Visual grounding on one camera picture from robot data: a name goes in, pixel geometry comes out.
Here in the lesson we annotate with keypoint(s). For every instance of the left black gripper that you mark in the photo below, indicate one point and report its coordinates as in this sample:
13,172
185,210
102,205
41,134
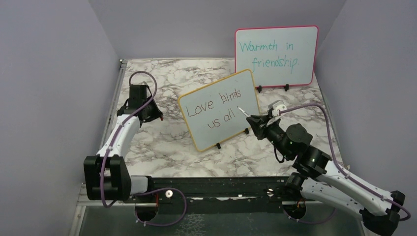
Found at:
157,113

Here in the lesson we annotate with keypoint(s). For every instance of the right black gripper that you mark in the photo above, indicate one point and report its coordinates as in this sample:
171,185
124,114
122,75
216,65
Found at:
259,123

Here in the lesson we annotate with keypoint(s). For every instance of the white marker with red cap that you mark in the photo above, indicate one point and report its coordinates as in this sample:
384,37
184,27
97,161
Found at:
244,112

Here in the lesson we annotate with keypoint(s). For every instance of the yellow framed whiteboard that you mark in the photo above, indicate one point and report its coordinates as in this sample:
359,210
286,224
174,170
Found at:
211,114

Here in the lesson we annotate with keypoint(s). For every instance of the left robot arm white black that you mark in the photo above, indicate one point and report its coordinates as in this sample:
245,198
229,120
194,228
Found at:
106,173

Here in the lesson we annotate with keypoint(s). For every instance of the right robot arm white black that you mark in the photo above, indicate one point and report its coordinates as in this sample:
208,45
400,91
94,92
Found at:
319,177

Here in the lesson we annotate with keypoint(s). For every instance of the pink framed whiteboard with writing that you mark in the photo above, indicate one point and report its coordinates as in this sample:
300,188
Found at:
277,56

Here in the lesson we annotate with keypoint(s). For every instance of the pink board stand feet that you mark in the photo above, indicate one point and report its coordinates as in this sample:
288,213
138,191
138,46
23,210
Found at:
260,88

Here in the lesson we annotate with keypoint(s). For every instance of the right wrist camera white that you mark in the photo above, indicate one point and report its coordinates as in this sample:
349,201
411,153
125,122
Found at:
274,110

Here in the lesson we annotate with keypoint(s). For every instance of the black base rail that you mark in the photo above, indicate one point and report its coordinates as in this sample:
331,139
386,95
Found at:
216,195

